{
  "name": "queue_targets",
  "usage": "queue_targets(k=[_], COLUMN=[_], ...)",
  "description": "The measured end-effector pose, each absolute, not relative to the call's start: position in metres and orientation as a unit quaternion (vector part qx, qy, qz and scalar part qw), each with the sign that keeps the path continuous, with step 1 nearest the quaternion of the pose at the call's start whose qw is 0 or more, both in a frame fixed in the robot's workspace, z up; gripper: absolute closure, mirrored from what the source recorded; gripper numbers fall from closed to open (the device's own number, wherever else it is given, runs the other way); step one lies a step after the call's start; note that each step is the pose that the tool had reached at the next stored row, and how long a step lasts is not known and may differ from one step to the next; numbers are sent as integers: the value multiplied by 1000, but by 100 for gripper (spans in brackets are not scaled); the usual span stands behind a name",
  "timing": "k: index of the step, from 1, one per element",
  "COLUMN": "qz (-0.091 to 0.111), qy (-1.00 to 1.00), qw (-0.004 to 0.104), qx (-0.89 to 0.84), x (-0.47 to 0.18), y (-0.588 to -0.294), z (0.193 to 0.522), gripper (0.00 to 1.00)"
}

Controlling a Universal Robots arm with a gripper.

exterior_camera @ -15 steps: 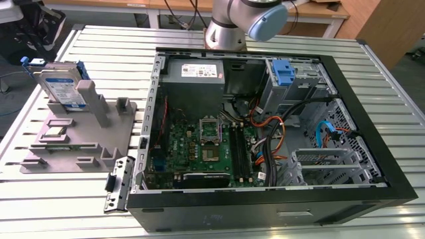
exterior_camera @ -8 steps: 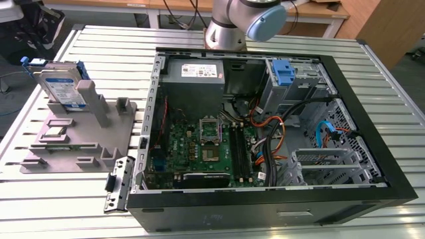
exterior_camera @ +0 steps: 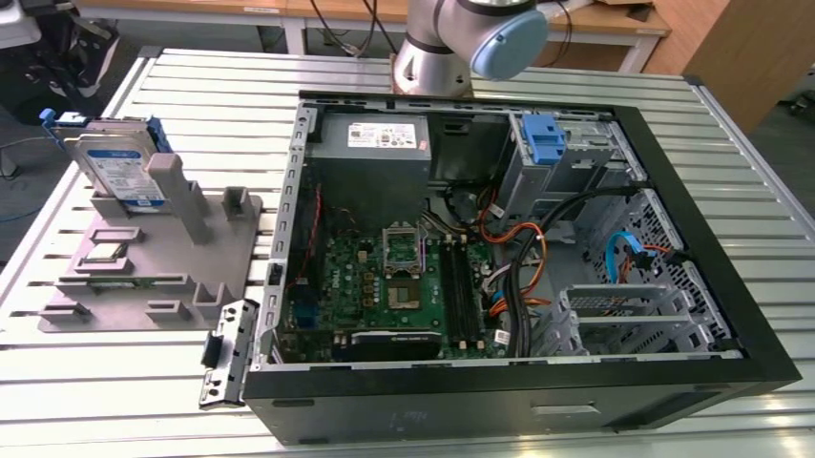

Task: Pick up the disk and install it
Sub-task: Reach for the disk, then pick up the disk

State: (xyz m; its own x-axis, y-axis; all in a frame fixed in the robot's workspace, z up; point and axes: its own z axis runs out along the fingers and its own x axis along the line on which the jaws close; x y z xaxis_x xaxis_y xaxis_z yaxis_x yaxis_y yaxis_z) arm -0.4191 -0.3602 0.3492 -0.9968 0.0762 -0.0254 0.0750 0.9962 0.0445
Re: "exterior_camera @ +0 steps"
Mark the hard disk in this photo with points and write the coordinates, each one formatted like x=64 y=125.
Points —
x=120 y=172

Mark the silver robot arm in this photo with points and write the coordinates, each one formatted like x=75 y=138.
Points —
x=432 y=62

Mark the metal disk bay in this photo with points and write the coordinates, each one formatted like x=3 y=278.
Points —
x=630 y=320

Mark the wooden top desk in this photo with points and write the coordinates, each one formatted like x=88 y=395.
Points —
x=216 y=6

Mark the silver CPU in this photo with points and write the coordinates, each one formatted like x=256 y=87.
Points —
x=108 y=253

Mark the grey parts rack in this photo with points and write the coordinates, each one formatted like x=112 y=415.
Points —
x=159 y=267

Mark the green RAM stick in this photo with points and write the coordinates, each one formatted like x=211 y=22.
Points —
x=120 y=284

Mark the grey power supply unit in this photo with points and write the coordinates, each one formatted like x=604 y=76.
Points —
x=369 y=181

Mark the green motherboard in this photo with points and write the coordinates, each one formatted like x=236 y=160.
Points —
x=344 y=286

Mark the CPU socket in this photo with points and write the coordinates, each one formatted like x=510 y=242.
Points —
x=405 y=293

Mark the blue plastic drive latch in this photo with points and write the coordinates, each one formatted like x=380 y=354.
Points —
x=542 y=138

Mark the black RAM slot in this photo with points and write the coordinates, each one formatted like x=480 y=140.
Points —
x=451 y=291
x=468 y=291
x=459 y=291

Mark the metal optical drive cage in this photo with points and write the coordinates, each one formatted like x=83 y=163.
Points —
x=535 y=186

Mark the black graphics card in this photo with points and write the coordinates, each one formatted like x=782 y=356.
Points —
x=395 y=341

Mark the black open PC case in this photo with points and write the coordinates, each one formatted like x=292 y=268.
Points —
x=510 y=386

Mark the wooden cabinet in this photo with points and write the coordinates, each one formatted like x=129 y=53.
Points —
x=751 y=57

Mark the black office chair base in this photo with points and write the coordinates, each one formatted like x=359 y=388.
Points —
x=803 y=102

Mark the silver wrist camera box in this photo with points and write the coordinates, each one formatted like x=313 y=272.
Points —
x=19 y=24

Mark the metal card retention bracket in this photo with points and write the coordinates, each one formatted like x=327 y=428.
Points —
x=232 y=353

